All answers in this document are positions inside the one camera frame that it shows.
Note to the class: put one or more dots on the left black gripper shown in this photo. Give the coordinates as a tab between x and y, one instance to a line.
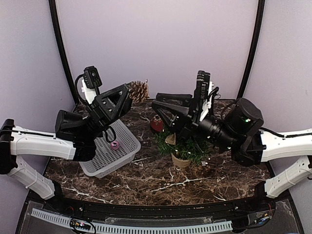
109	106

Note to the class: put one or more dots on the white cable duct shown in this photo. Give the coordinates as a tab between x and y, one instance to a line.
130	226

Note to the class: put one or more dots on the black front rail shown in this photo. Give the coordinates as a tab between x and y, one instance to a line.
227	210

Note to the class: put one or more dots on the brown pine cone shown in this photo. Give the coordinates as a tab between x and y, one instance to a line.
139	91

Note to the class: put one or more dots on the white plastic basket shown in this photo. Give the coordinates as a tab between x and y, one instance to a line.
107	159

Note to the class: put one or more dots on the small seashell ornament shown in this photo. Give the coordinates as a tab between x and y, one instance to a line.
171	139

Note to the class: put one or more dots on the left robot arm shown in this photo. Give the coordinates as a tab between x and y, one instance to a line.
73	139

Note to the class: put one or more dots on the pink ball ornament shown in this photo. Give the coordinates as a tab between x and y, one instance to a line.
115	145

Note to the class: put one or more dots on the small potted christmas tree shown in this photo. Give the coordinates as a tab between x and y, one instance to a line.
193	149

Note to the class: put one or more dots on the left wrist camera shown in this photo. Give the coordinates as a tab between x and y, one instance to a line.
90	85

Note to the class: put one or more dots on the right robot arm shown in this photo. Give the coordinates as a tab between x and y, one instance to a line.
239	130

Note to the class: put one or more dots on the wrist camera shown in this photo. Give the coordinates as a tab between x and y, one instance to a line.
90	85
204	95

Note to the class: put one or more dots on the right black frame post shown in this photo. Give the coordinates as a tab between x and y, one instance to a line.
253	48

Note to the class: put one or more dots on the red floral plate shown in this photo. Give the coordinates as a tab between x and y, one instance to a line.
156	123

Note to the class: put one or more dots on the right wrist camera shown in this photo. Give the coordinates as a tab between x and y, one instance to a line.
204	95

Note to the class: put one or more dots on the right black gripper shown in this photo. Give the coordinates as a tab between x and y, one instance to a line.
184	125

